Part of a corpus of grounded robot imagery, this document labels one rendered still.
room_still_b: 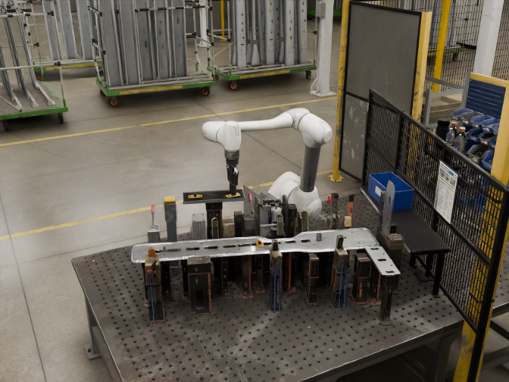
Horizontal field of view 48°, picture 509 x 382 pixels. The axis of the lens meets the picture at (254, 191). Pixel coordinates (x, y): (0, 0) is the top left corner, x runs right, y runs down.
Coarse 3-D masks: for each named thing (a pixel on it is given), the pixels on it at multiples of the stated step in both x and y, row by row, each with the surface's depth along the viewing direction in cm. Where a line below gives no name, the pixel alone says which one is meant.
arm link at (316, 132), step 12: (312, 120) 350; (312, 132) 348; (324, 132) 346; (312, 144) 354; (312, 156) 363; (312, 168) 369; (300, 180) 383; (312, 180) 377; (300, 192) 384; (312, 192) 383; (300, 204) 387; (312, 204) 384; (312, 216) 390
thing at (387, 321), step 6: (384, 276) 296; (390, 276) 293; (384, 282) 296; (390, 282) 294; (384, 288) 298; (390, 288) 296; (384, 294) 298; (390, 294) 298; (384, 300) 299; (390, 300) 300; (384, 306) 301; (390, 306) 301; (384, 312) 302; (378, 318) 307; (384, 318) 305; (390, 318) 306; (384, 324) 302; (390, 324) 302
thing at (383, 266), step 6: (378, 246) 318; (372, 252) 312; (378, 252) 312; (384, 252) 312; (372, 258) 306; (378, 258) 306; (384, 258) 306; (390, 258) 306; (378, 264) 301; (384, 264) 301; (390, 264) 301; (378, 270) 297; (384, 270) 296; (390, 270) 296; (396, 270) 296
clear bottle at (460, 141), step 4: (460, 128) 309; (464, 128) 309; (460, 132) 310; (456, 136) 312; (460, 136) 310; (464, 136) 310; (456, 140) 311; (460, 140) 310; (464, 140) 310; (456, 144) 312; (460, 144) 310; (464, 144) 311; (456, 148) 312; (460, 148) 311; (464, 148) 312; (464, 152) 314; (456, 160) 314; (460, 160) 314
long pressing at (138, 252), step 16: (192, 240) 324; (208, 240) 324; (224, 240) 324; (240, 240) 324; (288, 240) 324; (352, 240) 324; (368, 240) 324; (144, 256) 308; (160, 256) 308; (176, 256) 308; (224, 256) 310
